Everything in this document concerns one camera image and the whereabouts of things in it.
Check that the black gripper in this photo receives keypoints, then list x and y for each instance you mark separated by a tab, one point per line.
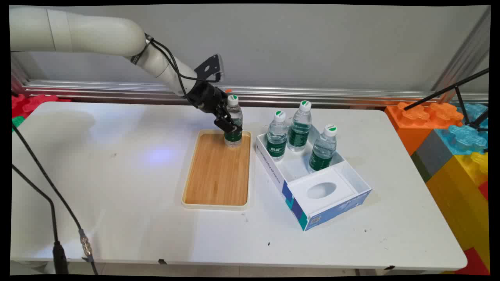
205	97

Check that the green label water bottle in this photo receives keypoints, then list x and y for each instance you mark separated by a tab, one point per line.
277	140
322	152
234	138
299	130

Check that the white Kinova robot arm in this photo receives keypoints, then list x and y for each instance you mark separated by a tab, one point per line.
93	36

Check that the bamboo wooden tray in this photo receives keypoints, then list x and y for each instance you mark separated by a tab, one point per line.
216	175

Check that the white blue cardboard box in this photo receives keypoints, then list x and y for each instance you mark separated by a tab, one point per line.
312	203

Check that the orange giant building block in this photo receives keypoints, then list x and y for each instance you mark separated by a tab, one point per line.
410	125

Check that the red giant building blocks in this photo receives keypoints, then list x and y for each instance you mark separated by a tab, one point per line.
33	102

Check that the green giant building block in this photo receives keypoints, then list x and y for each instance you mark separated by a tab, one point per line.
16	123

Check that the black tripod stand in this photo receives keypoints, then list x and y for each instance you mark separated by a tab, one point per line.
461	97

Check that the light blue giant building block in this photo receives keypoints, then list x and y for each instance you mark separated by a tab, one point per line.
463	138
472	111

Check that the yellow giant building blocks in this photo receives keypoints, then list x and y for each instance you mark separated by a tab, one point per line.
461	203

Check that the red giant building block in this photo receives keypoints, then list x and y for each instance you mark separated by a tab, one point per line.
474	263

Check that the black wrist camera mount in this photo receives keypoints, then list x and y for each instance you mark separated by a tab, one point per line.
209	68

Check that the aluminium frame rail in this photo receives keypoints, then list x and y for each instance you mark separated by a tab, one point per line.
117	89

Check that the aluminium frame post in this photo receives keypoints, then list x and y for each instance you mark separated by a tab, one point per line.
465	50

